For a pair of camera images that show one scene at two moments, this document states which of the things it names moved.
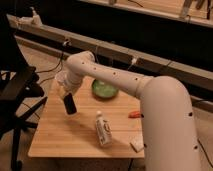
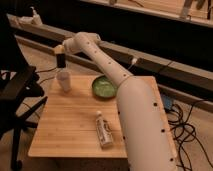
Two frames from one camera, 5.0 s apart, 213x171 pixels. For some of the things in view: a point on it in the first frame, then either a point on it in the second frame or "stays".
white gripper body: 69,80 → 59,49
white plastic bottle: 104,130 stays
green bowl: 104,90 stays
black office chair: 21,92 stays
